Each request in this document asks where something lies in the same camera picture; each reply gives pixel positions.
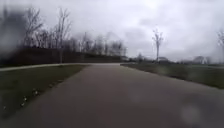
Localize lone bare tree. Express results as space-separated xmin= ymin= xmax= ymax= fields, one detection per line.
xmin=151 ymin=28 xmax=165 ymax=64

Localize dark hedge bank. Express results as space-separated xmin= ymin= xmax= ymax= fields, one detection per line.
xmin=0 ymin=45 xmax=129 ymax=68

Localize thin bare tree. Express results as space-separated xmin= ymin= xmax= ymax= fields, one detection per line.
xmin=53 ymin=7 xmax=73 ymax=64

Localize grass area beside path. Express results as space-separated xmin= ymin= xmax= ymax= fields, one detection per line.
xmin=0 ymin=64 xmax=88 ymax=119

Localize distant buildings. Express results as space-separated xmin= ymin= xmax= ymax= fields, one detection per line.
xmin=133 ymin=54 xmax=214 ymax=66

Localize row of bare trees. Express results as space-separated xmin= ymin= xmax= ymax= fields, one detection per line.
xmin=23 ymin=7 xmax=129 ymax=58

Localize grass verge with slope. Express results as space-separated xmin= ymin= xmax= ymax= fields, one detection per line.
xmin=120 ymin=62 xmax=224 ymax=90

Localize grey asphalt path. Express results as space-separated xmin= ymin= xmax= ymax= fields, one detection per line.
xmin=0 ymin=63 xmax=224 ymax=128

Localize pale concrete path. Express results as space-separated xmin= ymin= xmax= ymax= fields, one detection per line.
xmin=0 ymin=62 xmax=122 ymax=72

